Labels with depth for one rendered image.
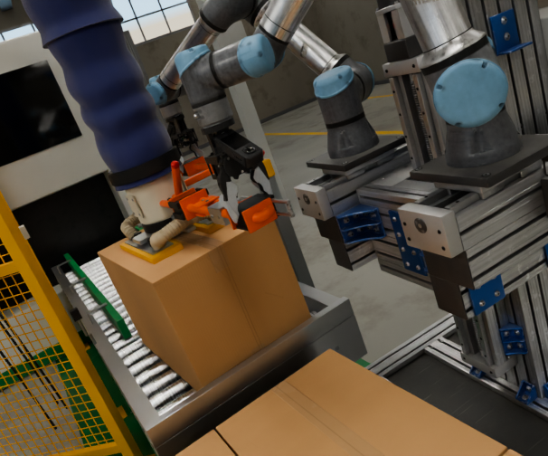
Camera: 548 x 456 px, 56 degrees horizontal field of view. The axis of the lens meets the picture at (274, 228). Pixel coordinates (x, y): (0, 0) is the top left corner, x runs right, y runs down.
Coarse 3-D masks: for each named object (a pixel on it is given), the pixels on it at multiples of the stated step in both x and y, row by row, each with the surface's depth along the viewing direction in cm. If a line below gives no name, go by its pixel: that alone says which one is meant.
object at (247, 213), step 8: (248, 200) 113; (256, 200) 111; (264, 200) 109; (240, 208) 110; (248, 208) 107; (256, 208) 108; (240, 216) 111; (248, 216) 107; (272, 216) 110; (232, 224) 114; (240, 224) 113; (248, 224) 107; (256, 224) 108; (264, 224) 109
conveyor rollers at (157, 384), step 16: (96, 272) 311; (80, 288) 290; (112, 288) 272; (96, 304) 260; (112, 304) 247; (96, 320) 235; (128, 320) 223; (112, 336) 213; (128, 352) 197; (144, 352) 191; (128, 368) 181; (144, 368) 182; (160, 368) 175; (144, 384) 173; (160, 384) 166; (176, 384) 161; (160, 400) 157; (176, 400) 152
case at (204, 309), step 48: (192, 240) 155; (240, 240) 145; (144, 288) 144; (192, 288) 139; (240, 288) 146; (288, 288) 155; (144, 336) 185; (192, 336) 140; (240, 336) 148; (192, 384) 154
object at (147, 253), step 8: (128, 240) 173; (128, 248) 165; (136, 248) 162; (144, 248) 157; (152, 248) 154; (168, 248) 150; (176, 248) 149; (144, 256) 152; (152, 256) 148; (160, 256) 147; (168, 256) 148
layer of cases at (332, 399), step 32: (288, 384) 142; (320, 384) 137; (352, 384) 133; (384, 384) 128; (256, 416) 134; (288, 416) 129; (320, 416) 125; (352, 416) 122; (384, 416) 118; (416, 416) 115; (448, 416) 112; (192, 448) 131; (224, 448) 127; (256, 448) 123; (288, 448) 119; (320, 448) 116; (352, 448) 113; (384, 448) 110; (416, 448) 107; (448, 448) 104; (480, 448) 101
